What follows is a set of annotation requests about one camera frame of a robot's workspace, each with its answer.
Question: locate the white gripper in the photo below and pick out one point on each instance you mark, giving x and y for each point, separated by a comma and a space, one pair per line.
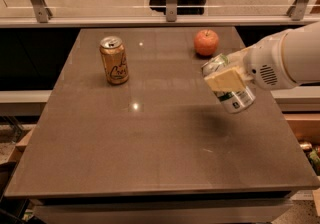
264, 62

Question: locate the white green 7up can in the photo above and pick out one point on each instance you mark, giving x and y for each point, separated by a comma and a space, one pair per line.
233, 102

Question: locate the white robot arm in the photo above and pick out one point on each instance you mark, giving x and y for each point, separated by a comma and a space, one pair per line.
301, 54

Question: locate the gold LaCroix can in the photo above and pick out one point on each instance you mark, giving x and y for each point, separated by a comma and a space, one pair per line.
114, 60

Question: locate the red apple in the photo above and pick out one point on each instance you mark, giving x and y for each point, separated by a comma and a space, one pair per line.
206, 42

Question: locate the cans in side bin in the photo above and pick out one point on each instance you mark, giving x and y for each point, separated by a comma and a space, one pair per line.
311, 155

